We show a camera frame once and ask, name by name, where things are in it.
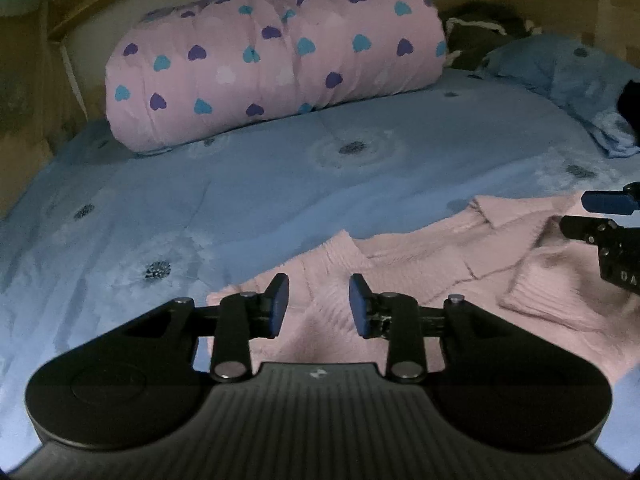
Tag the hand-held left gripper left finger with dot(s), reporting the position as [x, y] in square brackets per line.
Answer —
[278, 306]

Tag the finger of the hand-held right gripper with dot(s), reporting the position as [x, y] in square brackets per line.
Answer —
[585, 229]
[605, 202]

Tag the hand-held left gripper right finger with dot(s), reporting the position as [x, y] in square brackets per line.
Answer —
[358, 306]

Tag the pink knit cardigan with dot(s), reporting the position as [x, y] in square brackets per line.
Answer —
[425, 260]

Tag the black cloth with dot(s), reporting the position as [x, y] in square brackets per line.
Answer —
[631, 105]

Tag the blue floral bed sheet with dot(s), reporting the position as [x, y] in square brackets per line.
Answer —
[200, 200]

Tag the blue pillow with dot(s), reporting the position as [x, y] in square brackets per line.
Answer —
[540, 65]

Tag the dark cloth with white trim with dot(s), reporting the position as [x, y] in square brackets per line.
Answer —
[475, 40]

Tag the pink heart-print quilt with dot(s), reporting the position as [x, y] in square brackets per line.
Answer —
[280, 55]

